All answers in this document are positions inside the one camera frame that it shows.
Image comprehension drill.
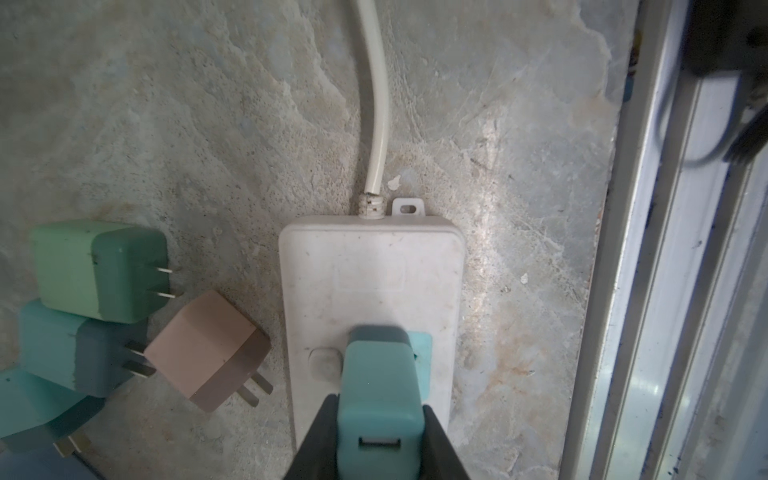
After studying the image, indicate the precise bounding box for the teal plug adapter small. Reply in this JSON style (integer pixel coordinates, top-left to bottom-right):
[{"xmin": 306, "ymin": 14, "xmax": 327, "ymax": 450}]
[{"xmin": 337, "ymin": 325, "xmax": 425, "ymax": 479}]

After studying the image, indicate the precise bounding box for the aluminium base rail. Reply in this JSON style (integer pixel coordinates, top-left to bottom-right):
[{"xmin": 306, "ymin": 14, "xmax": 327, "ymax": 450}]
[{"xmin": 560, "ymin": 1, "xmax": 767, "ymax": 479}]

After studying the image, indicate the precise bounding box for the blue square power socket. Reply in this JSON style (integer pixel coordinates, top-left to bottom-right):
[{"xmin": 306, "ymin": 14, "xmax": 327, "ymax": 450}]
[{"xmin": 1, "ymin": 447, "xmax": 102, "ymax": 480}]

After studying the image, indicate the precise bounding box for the teal plug adapter upper middle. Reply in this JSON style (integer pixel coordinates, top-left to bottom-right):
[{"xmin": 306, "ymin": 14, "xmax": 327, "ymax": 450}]
[{"xmin": 1, "ymin": 367, "xmax": 106, "ymax": 457}]

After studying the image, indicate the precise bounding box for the white long power strip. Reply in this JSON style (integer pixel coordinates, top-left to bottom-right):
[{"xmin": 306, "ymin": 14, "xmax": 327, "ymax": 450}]
[{"xmin": 278, "ymin": 198, "xmax": 466, "ymax": 444}]

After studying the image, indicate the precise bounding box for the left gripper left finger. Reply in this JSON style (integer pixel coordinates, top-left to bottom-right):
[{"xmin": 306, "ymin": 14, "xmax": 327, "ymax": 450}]
[{"xmin": 283, "ymin": 394, "xmax": 339, "ymax": 480}]

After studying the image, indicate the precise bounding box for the pink plug adapter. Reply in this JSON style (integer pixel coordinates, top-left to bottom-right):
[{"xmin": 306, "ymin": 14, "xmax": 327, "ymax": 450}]
[{"xmin": 144, "ymin": 290, "xmax": 274, "ymax": 413}]

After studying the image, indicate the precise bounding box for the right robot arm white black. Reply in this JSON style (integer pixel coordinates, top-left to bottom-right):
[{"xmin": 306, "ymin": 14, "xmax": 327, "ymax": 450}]
[{"xmin": 676, "ymin": 1, "xmax": 767, "ymax": 169}]

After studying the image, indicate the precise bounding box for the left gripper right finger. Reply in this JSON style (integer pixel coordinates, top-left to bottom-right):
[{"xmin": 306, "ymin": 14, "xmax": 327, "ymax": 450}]
[{"xmin": 419, "ymin": 405, "xmax": 470, "ymax": 480}]

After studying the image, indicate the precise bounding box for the green plug adapter middle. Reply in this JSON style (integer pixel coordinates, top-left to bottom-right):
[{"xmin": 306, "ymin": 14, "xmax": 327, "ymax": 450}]
[{"xmin": 29, "ymin": 220, "xmax": 176, "ymax": 324}]

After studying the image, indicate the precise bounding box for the power strip white cable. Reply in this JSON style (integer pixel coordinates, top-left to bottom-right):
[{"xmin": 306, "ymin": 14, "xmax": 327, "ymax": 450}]
[{"xmin": 353, "ymin": 0, "xmax": 391, "ymax": 218}]

